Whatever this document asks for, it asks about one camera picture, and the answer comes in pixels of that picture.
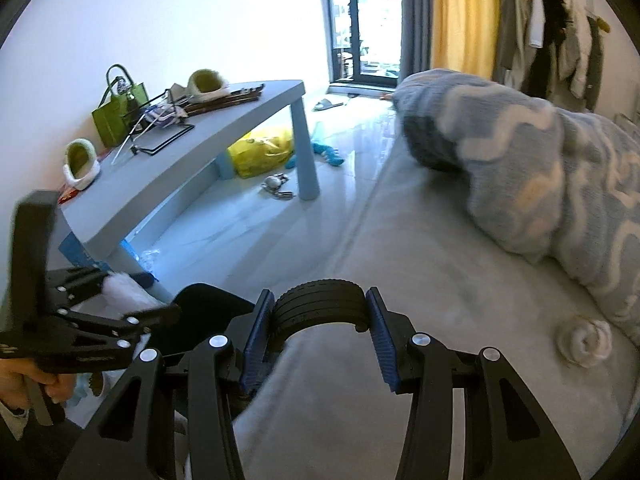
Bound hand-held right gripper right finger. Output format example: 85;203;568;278
365;287;581;480

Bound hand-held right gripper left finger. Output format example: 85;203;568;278
57;287;277;480

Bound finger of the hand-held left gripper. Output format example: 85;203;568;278
49;302;182;361
44;266;118;311

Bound white tissue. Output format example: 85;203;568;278
99;270;168;322

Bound black ribbed rubber piece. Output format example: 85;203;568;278
270;279;371;356

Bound person's left forearm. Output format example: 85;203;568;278
0;401;88;480

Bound person's left hand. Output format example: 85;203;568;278
0;361;77;407

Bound blue cardboard box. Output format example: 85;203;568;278
59;232;111;271

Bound clear plastic wrapper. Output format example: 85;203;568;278
137;247;161;281

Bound bed with grey sheet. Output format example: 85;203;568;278
232;125;640;480

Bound green fuzzy slipper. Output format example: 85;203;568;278
62;140;102;191
187;69;231;106

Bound silver metal object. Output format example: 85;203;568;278
260;172;297;200

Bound green tote bag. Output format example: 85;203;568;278
91;64;150;148

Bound yellow plastic bag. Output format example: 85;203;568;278
227;127;296;179

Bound light blue table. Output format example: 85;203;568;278
59;79;321;306

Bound teal plush toy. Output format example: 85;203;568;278
287;122;346;168

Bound white rolled sock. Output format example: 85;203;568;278
556;314;613;367

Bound blue patterned blanket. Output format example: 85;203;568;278
395;69;640;346

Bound dark wooden sticks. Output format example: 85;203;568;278
182;84;266;116

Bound glass balcony door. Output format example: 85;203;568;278
320;0;403;86

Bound grey curtain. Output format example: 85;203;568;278
399;0;436;81

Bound grey hanging coat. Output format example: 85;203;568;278
494;0;531;91

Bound yellow curtain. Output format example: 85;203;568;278
431;0;501;81

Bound light grey hanging jacket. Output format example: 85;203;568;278
557;0;592;98

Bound dark grey hanging garment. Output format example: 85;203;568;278
585;15;607;111

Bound black hanging garment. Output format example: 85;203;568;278
530;0;575;98

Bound white hanging garment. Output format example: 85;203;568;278
527;0;547;50

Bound white cable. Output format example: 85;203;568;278
112;110;166;166

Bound black wire stand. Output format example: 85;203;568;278
120;91;195;157

